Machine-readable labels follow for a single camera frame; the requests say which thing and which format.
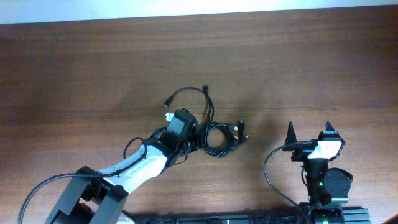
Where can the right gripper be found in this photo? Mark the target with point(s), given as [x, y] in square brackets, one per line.
[300, 152]

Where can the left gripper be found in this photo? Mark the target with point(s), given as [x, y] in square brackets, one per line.
[194, 130]

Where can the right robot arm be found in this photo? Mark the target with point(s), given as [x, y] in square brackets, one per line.
[327, 187]

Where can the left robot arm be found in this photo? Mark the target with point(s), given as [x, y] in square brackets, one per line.
[99, 196]

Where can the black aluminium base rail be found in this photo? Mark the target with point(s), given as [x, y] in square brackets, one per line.
[286, 216]

